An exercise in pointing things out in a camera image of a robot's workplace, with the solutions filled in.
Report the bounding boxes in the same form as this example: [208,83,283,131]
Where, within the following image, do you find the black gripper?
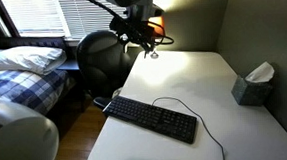
[109,13,160,62]

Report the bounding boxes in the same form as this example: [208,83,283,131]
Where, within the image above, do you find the black computer keyboard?
[101,90,199,150]

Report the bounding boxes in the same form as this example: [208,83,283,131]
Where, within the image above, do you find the orange lamp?
[147,16,166,38]

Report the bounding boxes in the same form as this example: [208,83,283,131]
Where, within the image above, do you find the black office chair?
[74,28,138,112]

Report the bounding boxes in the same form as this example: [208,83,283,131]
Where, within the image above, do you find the white window blinds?
[0,0,139,44]

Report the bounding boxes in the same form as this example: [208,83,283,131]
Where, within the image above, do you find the dark bedside table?
[56,58,81,73]

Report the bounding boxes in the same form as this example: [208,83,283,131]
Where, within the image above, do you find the grey tissue box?
[229,72,275,109]

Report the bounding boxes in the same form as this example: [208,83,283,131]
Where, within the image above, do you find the white tissue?
[244,60,276,85]

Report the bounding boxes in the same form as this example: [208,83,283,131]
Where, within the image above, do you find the dark bed headboard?
[0,34,67,54]

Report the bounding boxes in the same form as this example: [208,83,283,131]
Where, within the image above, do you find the white pillow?
[0,43,69,79]

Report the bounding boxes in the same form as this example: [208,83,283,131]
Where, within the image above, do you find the blue plaid bed blanket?
[0,66,72,119]

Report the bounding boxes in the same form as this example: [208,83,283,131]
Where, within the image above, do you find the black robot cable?
[78,0,175,52]

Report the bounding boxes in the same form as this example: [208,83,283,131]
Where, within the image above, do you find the thin keyboard cable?
[151,93,227,160]

